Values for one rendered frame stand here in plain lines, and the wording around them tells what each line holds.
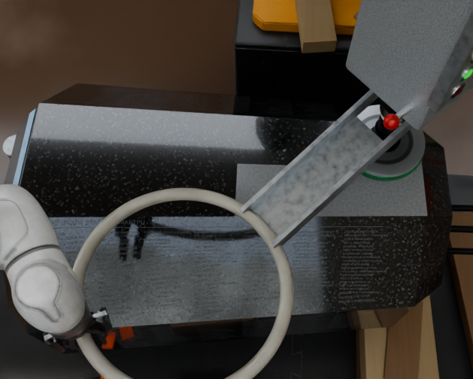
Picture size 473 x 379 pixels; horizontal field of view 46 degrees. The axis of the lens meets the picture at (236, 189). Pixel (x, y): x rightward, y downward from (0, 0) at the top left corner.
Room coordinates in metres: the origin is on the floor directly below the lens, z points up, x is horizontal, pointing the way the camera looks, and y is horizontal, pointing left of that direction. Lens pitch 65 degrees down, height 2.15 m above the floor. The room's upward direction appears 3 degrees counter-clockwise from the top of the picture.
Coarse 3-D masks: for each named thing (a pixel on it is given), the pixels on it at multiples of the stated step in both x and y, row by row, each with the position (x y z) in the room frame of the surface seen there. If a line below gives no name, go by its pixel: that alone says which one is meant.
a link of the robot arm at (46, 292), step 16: (32, 256) 0.32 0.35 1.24; (48, 256) 0.32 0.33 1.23; (64, 256) 0.33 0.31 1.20; (16, 272) 0.29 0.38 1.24; (32, 272) 0.28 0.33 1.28; (48, 272) 0.28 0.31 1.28; (64, 272) 0.28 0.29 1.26; (16, 288) 0.25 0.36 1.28; (32, 288) 0.25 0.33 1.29; (48, 288) 0.25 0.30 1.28; (64, 288) 0.25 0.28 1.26; (80, 288) 0.28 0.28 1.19; (16, 304) 0.23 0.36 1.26; (32, 304) 0.23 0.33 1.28; (48, 304) 0.23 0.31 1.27; (64, 304) 0.23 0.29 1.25; (80, 304) 0.25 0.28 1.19; (32, 320) 0.21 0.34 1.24; (48, 320) 0.21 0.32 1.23; (64, 320) 0.22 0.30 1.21
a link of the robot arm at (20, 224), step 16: (0, 192) 0.45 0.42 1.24; (16, 192) 0.45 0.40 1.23; (0, 208) 0.40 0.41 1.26; (16, 208) 0.41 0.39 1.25; (32, 208) 0.42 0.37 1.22; (0, 224) 0.37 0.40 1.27; (16, 224) 0.38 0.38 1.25; (32, 224) 0.38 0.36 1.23; (48, 224) 0.39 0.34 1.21; (0, 240) 0.35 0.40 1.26; (16, 240) 0.35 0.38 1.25; (32, 240) 0.35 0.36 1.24; (48, 240) 0.36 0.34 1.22; (0, 256) 0.32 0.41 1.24; (16, 256) 0.32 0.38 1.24
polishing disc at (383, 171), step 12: (372, 108) 0.82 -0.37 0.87; (372, 120) 0.79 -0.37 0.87; (408, 132) 0.74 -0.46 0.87; (420, 132) 0.74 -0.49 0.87; (408, 144) 0.71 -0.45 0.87; (420, 144) 0.71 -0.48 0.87; (384, 156) 0.68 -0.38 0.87; (396, 156) 0.68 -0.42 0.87; (408, 156) 0.67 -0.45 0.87; (420, 156) 0.67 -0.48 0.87; (372, 168) 0.64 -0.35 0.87; (384, 168) 0.64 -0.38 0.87; (396, 168) 0.64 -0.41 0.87; (408, 168) 0.64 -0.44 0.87
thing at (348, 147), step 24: (336, 120) 0.69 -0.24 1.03; (360, 120) 0.71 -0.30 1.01; (312, 144) 0.64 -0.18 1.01; (336, 144) 0.66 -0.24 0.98; (360, 144) 0.65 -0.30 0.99; (384, 144) 0.62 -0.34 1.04; (288, 168) 0.59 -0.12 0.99; (312, 168) 0.61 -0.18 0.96; (336, 168) 0.60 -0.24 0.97; (360, 168) 0.57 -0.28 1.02; (264, 192) 0.55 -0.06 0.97; (288, 192) 0.56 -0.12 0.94; (312, 192) 0.55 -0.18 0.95; (336, 192) 0.53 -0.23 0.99; (264, 216) 0.51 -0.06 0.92; (288, 216) 0.50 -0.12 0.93; (312, 216) 0.49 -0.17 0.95; (288, 240) 0.45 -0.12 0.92
